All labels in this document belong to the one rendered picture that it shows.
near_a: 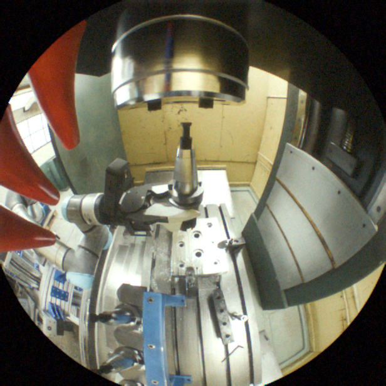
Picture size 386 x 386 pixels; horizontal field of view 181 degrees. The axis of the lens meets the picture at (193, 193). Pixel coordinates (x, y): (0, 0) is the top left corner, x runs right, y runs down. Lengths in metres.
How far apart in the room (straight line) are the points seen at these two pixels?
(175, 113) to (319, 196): 1.14
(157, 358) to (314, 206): 0.57
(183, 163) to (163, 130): 1.04
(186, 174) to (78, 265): 0.34
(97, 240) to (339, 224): 0.69
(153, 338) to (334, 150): 0.67
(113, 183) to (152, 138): 1.06
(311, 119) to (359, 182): 0.29
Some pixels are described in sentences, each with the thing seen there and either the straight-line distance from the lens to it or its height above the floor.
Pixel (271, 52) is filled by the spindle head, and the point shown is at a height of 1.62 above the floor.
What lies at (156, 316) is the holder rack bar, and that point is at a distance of 0.28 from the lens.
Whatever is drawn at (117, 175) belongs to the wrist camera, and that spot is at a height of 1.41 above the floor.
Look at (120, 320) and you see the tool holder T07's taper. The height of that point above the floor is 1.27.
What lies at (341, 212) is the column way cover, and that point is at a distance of 0.44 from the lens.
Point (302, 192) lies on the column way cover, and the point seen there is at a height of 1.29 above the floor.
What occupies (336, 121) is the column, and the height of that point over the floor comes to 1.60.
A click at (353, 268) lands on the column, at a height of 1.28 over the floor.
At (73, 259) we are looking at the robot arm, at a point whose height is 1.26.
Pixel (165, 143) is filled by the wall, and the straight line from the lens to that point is 1.23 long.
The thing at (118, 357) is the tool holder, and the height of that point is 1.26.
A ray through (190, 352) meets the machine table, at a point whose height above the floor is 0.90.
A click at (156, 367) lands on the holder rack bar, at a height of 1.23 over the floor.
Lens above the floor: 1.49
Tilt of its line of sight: 39 degrees down
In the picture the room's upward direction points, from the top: straight up
